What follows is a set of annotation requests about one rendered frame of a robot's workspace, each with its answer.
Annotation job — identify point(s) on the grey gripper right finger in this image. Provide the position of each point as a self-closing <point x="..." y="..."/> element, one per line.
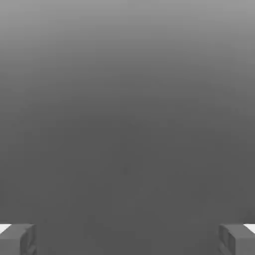
<point x="240" y="240"/>

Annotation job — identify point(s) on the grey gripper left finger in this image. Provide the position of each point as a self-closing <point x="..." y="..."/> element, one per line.
<point x="14" y="240"/>

